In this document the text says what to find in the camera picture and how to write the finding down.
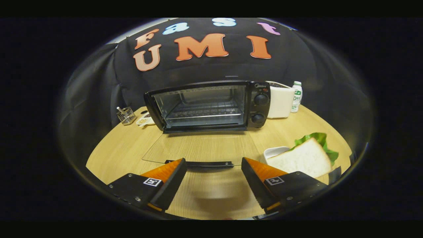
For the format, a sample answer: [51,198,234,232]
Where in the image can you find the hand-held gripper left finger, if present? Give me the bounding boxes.
[106,158,188,213]

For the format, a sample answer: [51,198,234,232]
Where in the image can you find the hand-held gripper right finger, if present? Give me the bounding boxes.
[241,157,328,214]

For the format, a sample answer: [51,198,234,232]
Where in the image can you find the lettuce sandwich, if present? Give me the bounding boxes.
[267,132,339,179]

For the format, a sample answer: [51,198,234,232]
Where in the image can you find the black toaster oven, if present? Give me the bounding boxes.
[142,80,271,172]

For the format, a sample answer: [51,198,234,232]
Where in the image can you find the white pop-up toaster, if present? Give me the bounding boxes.
[267,81,294,119]

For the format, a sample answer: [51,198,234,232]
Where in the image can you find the white plate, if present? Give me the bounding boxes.
[263,146,290,163]

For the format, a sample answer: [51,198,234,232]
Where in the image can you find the small patterned white dish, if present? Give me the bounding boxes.
[136,111,155,128]

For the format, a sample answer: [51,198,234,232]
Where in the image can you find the white bottle green label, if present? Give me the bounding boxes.
[291,81,303,113]

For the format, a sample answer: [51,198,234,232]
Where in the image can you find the metal wire holder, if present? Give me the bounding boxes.
[116,106,136,126]

